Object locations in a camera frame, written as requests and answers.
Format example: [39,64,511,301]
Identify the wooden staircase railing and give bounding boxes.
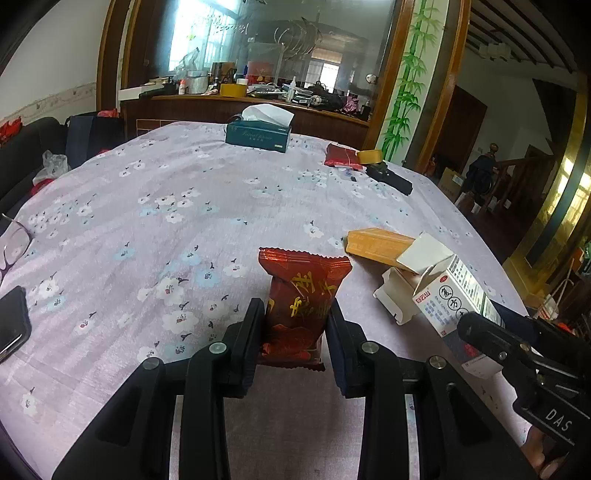
[466,143,555,217]

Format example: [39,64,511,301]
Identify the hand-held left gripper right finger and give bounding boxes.
[325,300,539,480]

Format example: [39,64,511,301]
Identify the orange cardboard box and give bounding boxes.
[346,229,416,267]

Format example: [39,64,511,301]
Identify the wooden sideboard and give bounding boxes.
[119,92,370,151]

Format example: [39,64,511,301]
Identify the black handbag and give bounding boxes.
[307,80,345,112]

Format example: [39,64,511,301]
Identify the clear plastic bag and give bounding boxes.
[34,150,69,183]

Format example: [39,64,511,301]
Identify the red decoration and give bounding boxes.
[0,117,23,146]

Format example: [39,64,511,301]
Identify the wooden partition frame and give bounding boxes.
[96,0,472,174]

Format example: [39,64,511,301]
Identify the black case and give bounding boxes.
[366,161,413,196]

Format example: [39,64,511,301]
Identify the black leather sofa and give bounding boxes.
[0,116,70,217]

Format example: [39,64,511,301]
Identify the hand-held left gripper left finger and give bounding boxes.
[51,298,266,480]

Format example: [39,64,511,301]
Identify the black bag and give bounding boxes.
[65,113,125,169]

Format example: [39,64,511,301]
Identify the red snack packet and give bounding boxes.
[257,247,352,372]

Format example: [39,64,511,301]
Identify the dark jacket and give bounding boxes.
[466,154,499,195]

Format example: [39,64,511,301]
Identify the gold pillar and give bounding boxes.
[503,69,591,296]

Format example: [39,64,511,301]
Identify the wooden door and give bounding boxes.
[434,85,488,178]

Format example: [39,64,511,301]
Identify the dark green tissue box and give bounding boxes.
[225,104,294,153]

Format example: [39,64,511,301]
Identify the person's right hand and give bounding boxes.
[519,424,563,470]

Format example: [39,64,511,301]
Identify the black smartphone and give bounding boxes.
[0,285,32,365]

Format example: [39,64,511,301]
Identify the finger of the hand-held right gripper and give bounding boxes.
[457,312,546,376]
[489,299,583,337]

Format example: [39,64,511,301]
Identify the flat red packet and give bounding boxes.
[324,143,363,168]

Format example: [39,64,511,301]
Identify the white medicine box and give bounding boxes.
[397,232,506,379]

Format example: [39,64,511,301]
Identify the bamboo painted panel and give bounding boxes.
[376,0,451,164]

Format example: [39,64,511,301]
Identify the eyeglasses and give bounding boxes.
[0,213,34,287]

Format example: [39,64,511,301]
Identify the brown cardboard carton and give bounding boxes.
[436,167,469,201]

